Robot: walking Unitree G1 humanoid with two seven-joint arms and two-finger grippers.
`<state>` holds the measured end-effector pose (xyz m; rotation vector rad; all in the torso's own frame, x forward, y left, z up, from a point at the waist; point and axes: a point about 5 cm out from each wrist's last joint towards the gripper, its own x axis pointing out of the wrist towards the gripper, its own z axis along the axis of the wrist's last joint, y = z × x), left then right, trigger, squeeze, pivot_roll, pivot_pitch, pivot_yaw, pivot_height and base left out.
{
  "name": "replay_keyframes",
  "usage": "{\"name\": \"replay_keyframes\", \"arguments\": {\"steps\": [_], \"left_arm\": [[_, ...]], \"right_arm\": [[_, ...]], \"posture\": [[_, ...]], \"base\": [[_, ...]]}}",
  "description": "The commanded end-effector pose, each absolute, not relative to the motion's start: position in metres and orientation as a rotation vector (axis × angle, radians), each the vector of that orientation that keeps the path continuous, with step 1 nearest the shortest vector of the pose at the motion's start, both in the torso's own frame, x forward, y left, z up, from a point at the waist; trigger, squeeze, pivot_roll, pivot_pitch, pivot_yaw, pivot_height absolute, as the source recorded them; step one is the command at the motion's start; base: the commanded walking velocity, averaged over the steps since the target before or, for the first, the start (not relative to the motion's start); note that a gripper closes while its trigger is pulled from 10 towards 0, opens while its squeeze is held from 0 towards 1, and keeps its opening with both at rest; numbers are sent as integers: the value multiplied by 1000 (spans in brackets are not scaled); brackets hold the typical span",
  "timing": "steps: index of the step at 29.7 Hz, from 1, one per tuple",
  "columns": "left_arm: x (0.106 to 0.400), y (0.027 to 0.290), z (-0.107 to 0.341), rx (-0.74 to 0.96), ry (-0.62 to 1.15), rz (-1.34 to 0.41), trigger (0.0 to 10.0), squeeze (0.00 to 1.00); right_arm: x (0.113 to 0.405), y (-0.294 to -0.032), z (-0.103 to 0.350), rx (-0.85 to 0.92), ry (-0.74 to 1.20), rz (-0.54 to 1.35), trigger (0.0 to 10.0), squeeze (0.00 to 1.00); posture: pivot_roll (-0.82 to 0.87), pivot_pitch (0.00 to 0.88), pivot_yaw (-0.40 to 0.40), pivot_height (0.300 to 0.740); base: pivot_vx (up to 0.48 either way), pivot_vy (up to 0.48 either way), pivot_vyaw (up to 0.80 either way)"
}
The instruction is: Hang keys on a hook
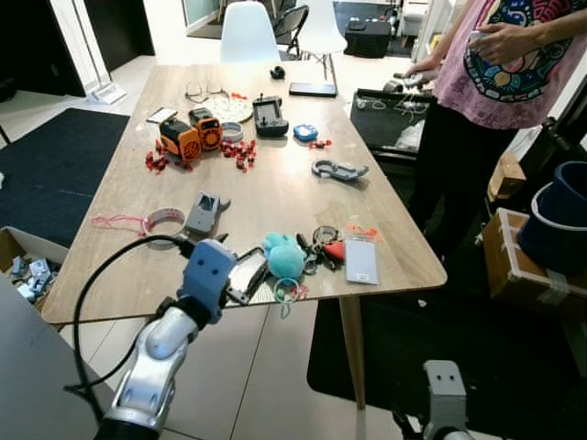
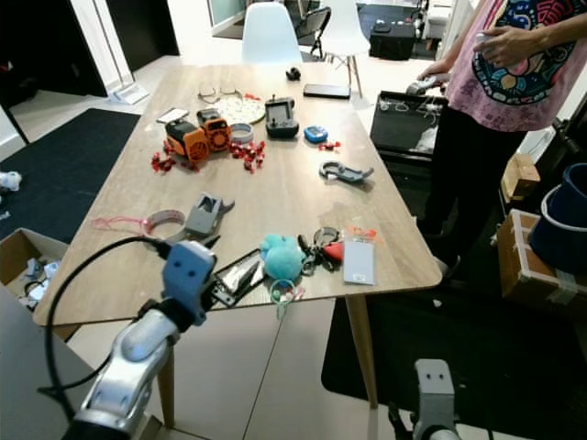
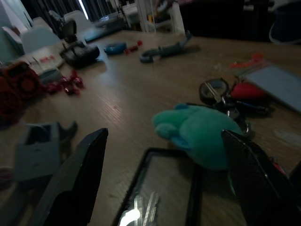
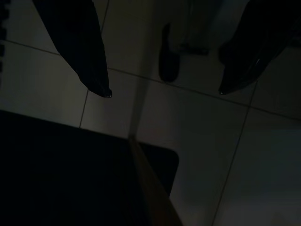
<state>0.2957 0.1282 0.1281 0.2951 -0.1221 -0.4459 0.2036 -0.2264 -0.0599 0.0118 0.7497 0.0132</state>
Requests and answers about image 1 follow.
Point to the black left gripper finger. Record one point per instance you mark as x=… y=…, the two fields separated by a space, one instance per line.
x=249 y=284
x=250 y=258

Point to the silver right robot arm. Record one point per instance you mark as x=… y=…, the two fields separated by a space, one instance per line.
x=449 y=434

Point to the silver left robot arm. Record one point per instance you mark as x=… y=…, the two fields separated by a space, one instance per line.
x=151 y=362

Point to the bunch of keys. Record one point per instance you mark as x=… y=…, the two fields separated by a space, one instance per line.
x=315 y=257

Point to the grey metal hook clamp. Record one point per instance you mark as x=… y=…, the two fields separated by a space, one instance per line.
x=335 y=170

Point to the grey handheld device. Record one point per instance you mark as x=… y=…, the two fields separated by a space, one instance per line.
x=204 y=215

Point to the wooden table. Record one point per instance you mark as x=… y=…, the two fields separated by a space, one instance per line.
x=275 y=197

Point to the red key tag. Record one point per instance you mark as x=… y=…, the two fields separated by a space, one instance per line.
x=336 y=251

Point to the white tape roll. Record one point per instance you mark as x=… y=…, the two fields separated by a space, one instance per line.
x=170 y=216

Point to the red plastic pieces pile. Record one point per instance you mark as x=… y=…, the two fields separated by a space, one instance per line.
x=158 y=161
x=243 y=154

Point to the small grey tape roll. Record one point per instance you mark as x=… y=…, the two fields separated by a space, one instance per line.
x=231 y=133

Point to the few red plastic pieces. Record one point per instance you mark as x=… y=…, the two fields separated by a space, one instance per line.
x=320 y=143

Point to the small blue gadget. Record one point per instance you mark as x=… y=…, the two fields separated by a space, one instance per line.
x=305 y=133

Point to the orange and black device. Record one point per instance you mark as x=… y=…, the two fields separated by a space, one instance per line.
x=188 y=136

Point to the white round doily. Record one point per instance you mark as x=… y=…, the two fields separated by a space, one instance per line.
x=234 y=110

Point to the small white phone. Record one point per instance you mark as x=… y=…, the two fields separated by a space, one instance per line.
x=162 y=115

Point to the eyeglasses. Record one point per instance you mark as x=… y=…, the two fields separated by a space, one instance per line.
x=195 y=92

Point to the black smartphone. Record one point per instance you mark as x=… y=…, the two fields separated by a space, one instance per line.
x=313 y=90

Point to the small black knob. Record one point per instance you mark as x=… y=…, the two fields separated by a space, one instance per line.
x=277 y=72

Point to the open cardboard box with parts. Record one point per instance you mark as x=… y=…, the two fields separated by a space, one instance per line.
x=27 y=270

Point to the black floor mat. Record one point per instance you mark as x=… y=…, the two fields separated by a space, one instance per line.
x=55 y=174

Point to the white shell chair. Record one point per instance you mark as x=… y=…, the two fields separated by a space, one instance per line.
x=249 y=35

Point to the black office chair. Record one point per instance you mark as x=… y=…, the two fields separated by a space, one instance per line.
x=292 y=23

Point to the black rug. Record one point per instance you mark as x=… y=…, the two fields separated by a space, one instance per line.
x=477 y=367

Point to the white chair with wooden legs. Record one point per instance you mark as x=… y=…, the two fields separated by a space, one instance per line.
x=323 y=27

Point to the black case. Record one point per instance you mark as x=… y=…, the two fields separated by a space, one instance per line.
x=368 y=38

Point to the dark blue round tub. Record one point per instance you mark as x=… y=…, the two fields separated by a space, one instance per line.
x=555 y=234

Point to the taped cardboard box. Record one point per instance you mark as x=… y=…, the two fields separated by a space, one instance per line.
x=514 y=270

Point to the small cardboard box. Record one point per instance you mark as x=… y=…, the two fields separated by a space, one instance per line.
x=506 y=179

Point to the person in pink shirt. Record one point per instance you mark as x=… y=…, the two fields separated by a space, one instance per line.
x=514 y=64

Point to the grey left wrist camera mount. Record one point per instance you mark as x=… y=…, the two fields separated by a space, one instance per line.
x=207 y=270

